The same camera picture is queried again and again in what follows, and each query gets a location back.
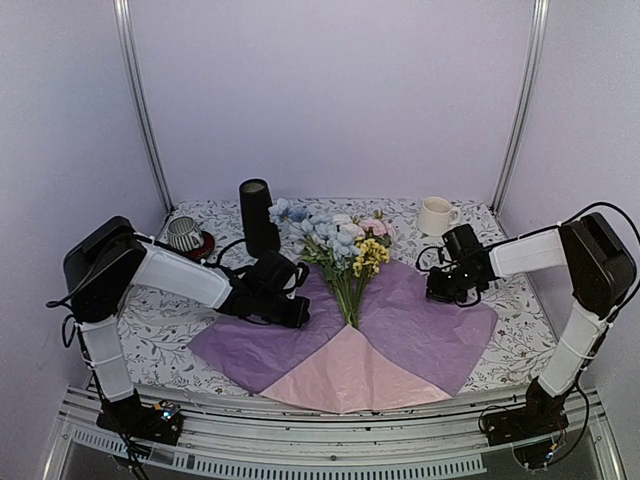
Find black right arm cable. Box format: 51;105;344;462
564;201;639;321

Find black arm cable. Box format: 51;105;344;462
202;237;251;274
564;201;639;321

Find white rose flower stem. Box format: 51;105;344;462
332;214;365;247

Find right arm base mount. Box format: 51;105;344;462
478;378;572;470

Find aluminium front rail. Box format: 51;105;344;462
42;384;621;480

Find cream ceramic mug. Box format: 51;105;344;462
417;197;461;237

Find red lacquer saucer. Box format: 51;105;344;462
168;231;215;260

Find right aluminium frame post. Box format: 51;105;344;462
490;0;549;216

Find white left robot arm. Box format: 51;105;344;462
59;216;310;434

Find aluminium frame post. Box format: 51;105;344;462
490;0;549;216
113;0;174;215

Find pink rose flower stem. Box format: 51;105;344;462
357;210;396;248

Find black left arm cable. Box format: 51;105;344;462
202;237;251;274

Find light blue flower stem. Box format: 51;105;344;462
300;214;364;328

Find blue poppy flower stem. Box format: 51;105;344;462
269;199;353;304

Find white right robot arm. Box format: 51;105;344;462
426;202;639;398

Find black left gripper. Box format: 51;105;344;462
255;290;310;328

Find black tapered vase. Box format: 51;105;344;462
239;179;281;258

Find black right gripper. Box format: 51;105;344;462
428;265;481;303

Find left aluminium frame post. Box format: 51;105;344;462
113;0;174;215

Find striped grey teacup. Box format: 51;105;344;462
167;216;204;252

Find purple pink wrapping paper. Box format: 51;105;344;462
188;262;498;414

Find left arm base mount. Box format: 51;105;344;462
96;391;184;446

